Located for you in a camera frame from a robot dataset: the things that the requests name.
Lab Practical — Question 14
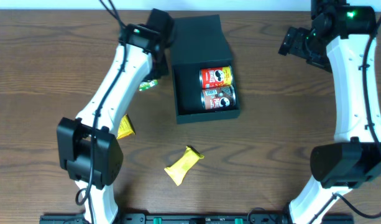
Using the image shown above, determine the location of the green white snack packet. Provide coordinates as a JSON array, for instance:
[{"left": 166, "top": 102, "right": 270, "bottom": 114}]
[{"left": 139, "top": 80, "right": 158, "bottom": 91}]

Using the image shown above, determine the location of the red Pringles can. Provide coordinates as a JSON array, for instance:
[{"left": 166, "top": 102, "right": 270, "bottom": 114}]
[{"left": 200, "top": 66, "right": 233, "bottom": 89}]

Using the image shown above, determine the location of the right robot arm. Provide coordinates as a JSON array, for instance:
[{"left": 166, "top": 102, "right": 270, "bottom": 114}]
[{"left": 278, "top": 1, "right": 381, "bottom": 223}]

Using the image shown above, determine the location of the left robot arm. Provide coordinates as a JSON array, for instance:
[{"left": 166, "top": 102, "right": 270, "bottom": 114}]
[{"left": 57, "top": 24, "right": 173, "bottom": 223}]

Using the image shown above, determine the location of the dark green open box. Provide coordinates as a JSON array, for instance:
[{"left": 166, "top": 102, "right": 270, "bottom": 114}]
[{"left": 170, "top": 14, "right": 241, "bottom": 124}]

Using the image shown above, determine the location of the small yellow snack packet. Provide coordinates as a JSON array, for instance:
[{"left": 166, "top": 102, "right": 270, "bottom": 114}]
[{"left": 117, "top": 114, "right": 135, "bottom": 139}]

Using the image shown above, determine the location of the long yellow snack bar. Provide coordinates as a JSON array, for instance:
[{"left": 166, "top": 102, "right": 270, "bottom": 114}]
[{"left": 164, "top": 146, "right": 204, "bottom": 186}]

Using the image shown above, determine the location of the right black cable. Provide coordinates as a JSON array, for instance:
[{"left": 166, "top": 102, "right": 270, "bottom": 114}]
[{"left": 301, "top": 0, "right": 381, "bottom": 224}]

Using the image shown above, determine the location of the black cable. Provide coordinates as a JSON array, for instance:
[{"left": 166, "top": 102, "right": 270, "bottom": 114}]
[
  {"left": 301, "top": 0, "right": 381, "bottom": 224},
  {"left": 75, "top": 0, "right": 129, "bottom": 224}
]

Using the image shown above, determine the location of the left black cable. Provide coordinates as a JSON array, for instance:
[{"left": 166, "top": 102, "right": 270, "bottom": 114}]
[{"left": 75, "top": 0, "right": 129, "bottom": 224}]

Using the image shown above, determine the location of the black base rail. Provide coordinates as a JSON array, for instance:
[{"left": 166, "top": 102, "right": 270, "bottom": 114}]
[{"left": 39, "top": 213, "right": 354, "bottom": 224}]

